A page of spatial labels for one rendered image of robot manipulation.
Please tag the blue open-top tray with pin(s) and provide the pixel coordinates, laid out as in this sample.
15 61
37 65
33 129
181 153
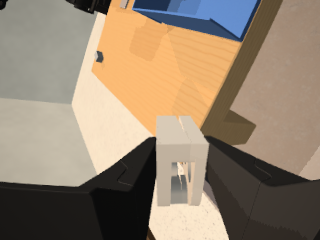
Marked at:
233 16

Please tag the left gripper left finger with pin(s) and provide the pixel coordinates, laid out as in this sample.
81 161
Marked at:
119 209

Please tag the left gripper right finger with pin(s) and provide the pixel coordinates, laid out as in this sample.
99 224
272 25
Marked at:
259 201

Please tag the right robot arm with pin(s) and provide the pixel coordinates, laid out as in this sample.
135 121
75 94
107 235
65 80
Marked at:
101 6

